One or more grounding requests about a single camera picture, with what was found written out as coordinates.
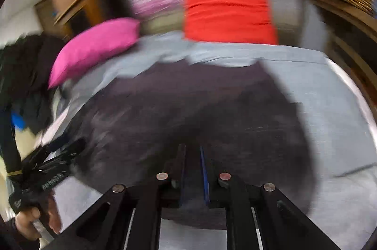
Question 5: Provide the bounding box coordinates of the grey bed sheet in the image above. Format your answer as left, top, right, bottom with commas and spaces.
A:
38, 32, 377, 250

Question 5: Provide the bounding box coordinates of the pile of black clothes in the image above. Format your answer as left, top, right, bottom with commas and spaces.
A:
0, 35, 68, 135

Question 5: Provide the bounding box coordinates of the red pillow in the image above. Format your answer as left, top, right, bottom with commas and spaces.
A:
183, 0, 279, 45

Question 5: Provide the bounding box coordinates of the black strap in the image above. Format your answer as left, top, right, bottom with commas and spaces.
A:
0, 107, 23, 180

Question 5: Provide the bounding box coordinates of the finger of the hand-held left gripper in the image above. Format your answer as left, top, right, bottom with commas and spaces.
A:
37, 137, 87, 169

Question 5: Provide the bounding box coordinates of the pink pillow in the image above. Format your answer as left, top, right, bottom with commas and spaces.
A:
48, 18, 141, 90

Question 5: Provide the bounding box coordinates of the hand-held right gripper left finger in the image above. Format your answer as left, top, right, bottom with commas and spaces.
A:
44, 144, 187, 250

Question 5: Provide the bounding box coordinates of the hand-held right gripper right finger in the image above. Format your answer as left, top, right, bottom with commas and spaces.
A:
199, 145, 342, 250

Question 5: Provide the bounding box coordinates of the person's left hand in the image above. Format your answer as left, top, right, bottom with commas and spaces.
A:
15, 189, 63, 241

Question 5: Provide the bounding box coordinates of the blue cloth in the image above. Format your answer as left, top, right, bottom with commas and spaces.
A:
11, 112, 25, 130

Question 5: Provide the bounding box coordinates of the dark grey jacket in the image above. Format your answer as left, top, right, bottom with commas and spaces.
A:
63, 60, 320, 230

